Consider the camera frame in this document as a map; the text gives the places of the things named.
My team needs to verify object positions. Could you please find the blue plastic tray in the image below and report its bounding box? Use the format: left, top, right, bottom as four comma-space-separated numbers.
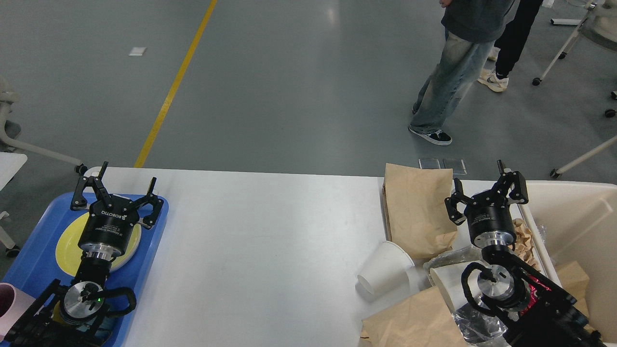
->
0, 193, 170, 347

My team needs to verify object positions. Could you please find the red foil wrapper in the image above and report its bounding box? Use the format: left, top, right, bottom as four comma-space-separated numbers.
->
528, 275, 551, 307

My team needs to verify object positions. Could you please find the white paper cup lying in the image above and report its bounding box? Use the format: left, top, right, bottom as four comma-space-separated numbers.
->
357, 241, 415, 296

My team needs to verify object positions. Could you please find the white chair base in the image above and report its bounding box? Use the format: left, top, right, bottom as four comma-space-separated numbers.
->
549, 90, 617, 180
0, 77, 88, 175

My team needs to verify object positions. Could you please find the white rolling stand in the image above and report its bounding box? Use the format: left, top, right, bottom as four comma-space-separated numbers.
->
531, 0, 603, 86

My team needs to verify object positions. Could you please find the cardboard piece in bin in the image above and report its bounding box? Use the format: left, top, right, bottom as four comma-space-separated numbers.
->
555, 261, 589, 318

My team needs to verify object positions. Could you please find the lower brown paper bag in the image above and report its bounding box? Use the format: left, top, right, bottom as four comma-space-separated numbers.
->
361, 287, 468, 347

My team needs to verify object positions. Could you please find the teal mug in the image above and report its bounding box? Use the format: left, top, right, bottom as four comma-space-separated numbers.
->
52, 303, 117, 340

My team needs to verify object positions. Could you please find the floor outlet plate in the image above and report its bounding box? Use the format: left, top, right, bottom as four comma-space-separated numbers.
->
418, 158, 468, 175

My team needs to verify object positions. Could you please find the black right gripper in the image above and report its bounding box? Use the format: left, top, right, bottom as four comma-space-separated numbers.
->
444, 160, 529, 248

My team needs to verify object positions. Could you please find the left white chair base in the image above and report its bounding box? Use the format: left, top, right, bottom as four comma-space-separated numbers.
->
0, 77, 88, 175

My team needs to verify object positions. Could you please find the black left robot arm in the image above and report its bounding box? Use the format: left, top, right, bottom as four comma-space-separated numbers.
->
1, 172, 168, 347

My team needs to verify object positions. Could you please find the crumpled brown paper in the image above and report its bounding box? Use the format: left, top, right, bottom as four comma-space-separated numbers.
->
512, 219, 541, 271

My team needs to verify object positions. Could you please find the person in jeans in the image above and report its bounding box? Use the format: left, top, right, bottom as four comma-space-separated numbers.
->
408, 0, 518, 147

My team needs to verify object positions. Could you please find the yellow plastic plate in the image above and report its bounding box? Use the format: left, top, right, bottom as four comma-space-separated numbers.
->
55, 213, 142, 277

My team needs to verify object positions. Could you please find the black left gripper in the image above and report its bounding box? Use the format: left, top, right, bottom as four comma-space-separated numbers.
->
70, 161, 164, 261

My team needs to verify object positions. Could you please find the beige plastic bin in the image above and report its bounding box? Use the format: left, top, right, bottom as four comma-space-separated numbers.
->
523, 181, 617, 347

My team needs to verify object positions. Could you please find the clear plastic wrap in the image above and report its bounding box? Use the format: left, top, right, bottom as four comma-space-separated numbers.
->
423, 245, 508, 347

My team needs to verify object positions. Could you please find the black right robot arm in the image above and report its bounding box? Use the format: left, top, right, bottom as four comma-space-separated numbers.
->
444, 160, 604, 347

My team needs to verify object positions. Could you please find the pink ribbed cup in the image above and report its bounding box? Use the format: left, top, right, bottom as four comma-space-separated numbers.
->
0, 282, 35, 341

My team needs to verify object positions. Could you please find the large brown paper bag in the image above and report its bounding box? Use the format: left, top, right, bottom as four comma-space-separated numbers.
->
383, 164, 458, 259

